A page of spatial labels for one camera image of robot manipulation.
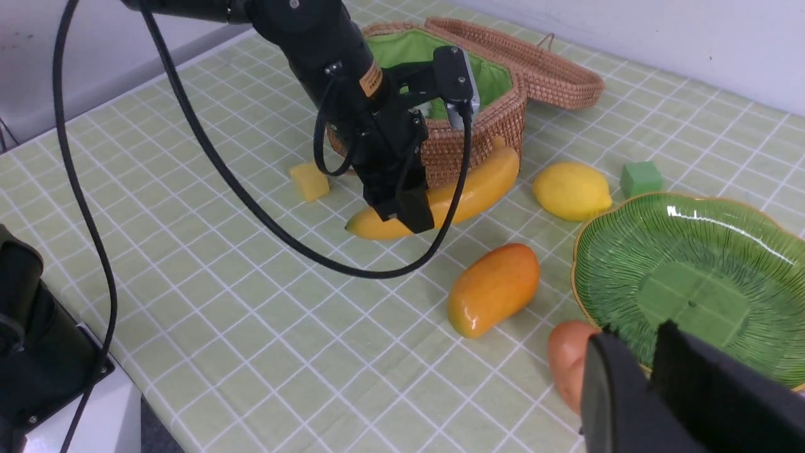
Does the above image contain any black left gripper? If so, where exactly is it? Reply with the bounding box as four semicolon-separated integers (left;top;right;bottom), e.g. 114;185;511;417
324;101;435;234

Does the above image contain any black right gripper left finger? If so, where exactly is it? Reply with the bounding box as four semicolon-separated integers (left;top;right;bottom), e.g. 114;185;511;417
580;332;707;452

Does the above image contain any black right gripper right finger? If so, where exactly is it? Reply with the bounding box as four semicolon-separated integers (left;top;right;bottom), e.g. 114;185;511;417
652;321;804;452

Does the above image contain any yellow banana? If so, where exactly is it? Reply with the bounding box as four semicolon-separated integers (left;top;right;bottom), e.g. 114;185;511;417
345;137;520;240

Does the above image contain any brown potato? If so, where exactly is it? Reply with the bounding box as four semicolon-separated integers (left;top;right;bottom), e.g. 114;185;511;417
547;320;601;415

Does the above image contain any orange yellow mango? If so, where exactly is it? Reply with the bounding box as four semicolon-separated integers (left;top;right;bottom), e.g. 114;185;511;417
447;243;540;338

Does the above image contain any yellow lemon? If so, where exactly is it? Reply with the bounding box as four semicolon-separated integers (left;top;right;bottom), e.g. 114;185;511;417
533;161;613;223

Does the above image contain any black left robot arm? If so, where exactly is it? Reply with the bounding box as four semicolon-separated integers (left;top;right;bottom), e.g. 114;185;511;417
126;1;438;234

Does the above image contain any black right robot arm base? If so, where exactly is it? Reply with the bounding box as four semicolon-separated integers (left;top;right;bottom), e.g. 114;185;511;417
1;226;114;452

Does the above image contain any yellow foam block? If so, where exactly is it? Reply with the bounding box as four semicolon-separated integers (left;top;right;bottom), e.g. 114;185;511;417
289;162;330;203

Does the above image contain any green glass leaf plate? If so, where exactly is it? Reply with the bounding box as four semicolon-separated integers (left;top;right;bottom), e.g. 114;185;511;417
571;193;803;392

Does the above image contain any woven wicker basket green lining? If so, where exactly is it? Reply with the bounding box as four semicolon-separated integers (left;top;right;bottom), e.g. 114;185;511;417
326;21;529;188

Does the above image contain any woven wicker basket lid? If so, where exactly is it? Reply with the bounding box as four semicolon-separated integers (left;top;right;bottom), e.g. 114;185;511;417
425;17;606;110

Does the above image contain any green checkered tablecloth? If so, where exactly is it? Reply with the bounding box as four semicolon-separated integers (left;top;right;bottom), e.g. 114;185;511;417
2;31;803;452

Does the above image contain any green foam cube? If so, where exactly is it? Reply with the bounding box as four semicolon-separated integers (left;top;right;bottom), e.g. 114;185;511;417
620;160;663;199

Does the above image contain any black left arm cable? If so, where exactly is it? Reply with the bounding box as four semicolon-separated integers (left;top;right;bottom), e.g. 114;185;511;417
53;0;474;453

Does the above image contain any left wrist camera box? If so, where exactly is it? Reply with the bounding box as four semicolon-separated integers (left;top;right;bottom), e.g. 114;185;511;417
402;45;480;131

